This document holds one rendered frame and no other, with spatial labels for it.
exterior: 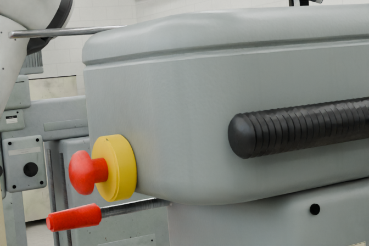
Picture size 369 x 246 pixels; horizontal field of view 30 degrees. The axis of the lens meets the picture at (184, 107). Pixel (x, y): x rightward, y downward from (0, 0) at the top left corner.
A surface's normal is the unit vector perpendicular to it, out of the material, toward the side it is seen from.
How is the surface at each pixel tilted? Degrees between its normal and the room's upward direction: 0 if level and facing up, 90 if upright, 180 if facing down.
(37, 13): 118
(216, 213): 90
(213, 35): 81
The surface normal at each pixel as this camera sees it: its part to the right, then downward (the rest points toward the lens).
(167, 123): -0.69, 0.10
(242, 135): -0.87, 0.11
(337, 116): -0.21, -0.20
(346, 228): 0.49, 0.00
